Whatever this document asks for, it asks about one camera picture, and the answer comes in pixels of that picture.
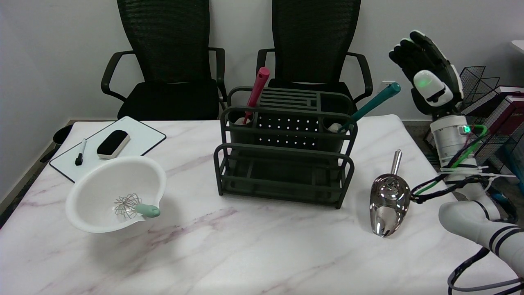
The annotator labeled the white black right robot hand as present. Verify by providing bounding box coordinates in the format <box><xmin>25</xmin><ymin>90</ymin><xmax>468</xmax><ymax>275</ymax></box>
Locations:
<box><xmin>388</xmin><ymin>30</ymin><xmax>464</xmax><ymax>120</ymax></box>

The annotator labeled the green robot cable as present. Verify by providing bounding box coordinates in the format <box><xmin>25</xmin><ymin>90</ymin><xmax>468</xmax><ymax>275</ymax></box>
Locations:
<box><xmin>413</xmin><ymin>125</ymin><xmax>489</xmax><ymax>197</ymax></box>

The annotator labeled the dark green kitchen storage rack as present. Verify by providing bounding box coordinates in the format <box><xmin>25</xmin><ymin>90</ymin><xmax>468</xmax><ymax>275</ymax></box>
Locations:
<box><xmin>213</xmin><ymin>86</ymin><xmax>358</xmax><ymax>209</ymax></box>

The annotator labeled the black wire book rack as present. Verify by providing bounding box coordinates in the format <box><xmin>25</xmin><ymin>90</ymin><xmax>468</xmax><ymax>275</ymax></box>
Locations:
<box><xmin>424</xmin><ymin>66</ymin><xmax>524</xmax><ymax>184</ymax></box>

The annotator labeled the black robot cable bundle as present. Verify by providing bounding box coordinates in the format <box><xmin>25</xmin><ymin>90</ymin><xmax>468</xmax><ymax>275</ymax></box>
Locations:
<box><xmin>411</xmin><ymin>174</ymin><xmax>488</xmax><ymax>204</ymax></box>

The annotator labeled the grey black cable loop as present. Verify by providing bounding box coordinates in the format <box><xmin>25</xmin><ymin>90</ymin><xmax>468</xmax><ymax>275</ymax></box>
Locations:
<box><xmin>447</xmin><ymin>246</ymin><xmax>524</xmax><ymax>295</ymax></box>

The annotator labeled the shiny metal scoop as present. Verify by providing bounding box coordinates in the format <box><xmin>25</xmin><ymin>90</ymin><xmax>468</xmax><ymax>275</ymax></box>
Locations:
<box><xmin>369</xmin><ymin>149</ymin><xmax>411</xmax><ymax>238</ymax></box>

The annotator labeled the dark maroon book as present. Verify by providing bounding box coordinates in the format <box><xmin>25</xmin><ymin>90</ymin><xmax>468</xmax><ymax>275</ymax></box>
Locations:
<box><xmin>467</xmin><ymin>93</ymin><xmax>524</xmax><ymax>136</ymax></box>

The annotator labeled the wire whisk with green handle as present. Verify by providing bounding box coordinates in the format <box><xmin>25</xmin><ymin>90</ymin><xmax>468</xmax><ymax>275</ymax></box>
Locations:
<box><xmin>113</xmin><ymin>193</ymin><xmax>161</xmax><ymax>220</ymax></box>

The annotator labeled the black mesh office chair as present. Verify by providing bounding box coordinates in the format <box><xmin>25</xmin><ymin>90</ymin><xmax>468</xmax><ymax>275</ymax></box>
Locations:
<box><xmin>257</xmin><ymin>0</ymin><xmax>373</xmax><ymax>119</ymax></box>
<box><xmin>101</xmin><ymin>0</ymin><xmax>227</xmax><ymax>120</ymax></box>

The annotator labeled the small white whiteboard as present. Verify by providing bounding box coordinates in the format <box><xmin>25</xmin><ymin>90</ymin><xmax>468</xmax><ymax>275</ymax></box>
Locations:
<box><xmin>49</xmin><ymin>116</ymin><xmax>167</xmax><ymax>183</ymax></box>

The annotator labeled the teal handled sponge bottle brush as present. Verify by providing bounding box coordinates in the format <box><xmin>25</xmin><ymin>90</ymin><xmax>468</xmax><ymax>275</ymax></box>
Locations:
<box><xmin>329</xmin><ymin>82</ymin><xmax>402</xmax><ymax>134</ymax></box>

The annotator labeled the black round floor object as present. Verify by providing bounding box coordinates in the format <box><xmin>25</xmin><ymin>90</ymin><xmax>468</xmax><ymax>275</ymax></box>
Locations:
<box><xmin>52</xmin><ymin>125</ymin><xmax>73</xmax><ymax>145</ymax></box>

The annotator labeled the black white board eraser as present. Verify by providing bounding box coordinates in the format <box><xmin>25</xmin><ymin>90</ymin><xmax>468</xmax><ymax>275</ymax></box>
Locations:
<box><xmin>97</xmin><ymin>130</ymin><xmax>131</xmax><ymax>160</ymax></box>

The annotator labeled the black whiteboard marker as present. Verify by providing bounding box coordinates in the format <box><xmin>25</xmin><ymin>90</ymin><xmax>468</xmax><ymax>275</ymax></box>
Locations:
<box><xmin>75</xmin><ymin>138</ymin><xmax>88</xmax><ymax>166</ymax></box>

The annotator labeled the pink red long utensil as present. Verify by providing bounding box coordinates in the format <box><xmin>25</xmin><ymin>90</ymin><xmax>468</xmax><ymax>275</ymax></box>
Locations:
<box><xmin>242</xmin><ymin>67</ymin><xmax>270</xmax><ymax>125</ymax></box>

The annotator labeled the white plastic mixing bowl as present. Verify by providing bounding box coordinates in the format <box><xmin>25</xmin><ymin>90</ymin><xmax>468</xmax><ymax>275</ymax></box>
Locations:
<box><xmin>65</xmin><ymin>156</ymin><xmax>167</xmax><ymax>234</ymax></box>

